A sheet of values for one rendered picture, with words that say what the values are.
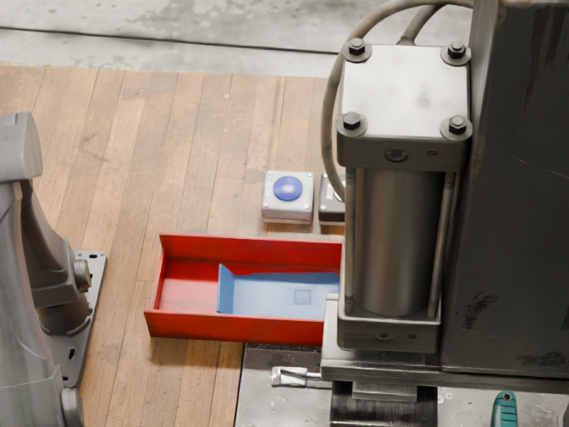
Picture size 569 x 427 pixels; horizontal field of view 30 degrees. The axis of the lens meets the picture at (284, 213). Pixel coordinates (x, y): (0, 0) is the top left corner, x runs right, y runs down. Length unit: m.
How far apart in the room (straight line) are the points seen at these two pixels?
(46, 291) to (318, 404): 0.34
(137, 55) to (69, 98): 1.35
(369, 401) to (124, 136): 0.68
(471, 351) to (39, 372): 0.38
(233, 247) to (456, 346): 0.53
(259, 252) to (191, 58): 1.62
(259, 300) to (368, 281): 0.49
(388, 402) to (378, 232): 0.25
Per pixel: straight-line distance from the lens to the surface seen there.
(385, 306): 0.89
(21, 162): 0.96
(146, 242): 1.43
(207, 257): 1.38
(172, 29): 3.02
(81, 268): 1.25
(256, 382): 1.30
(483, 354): 0.90
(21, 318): 0.98
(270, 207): 1.40
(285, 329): 1.29
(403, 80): 0.74
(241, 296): 1.35
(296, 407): 1.28
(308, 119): 1.54
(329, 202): 1.40
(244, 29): 2.99
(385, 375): 0.99
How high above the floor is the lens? 2.05
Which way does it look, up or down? 53 degrees down
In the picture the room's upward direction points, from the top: 4 degrees counter-clockwise
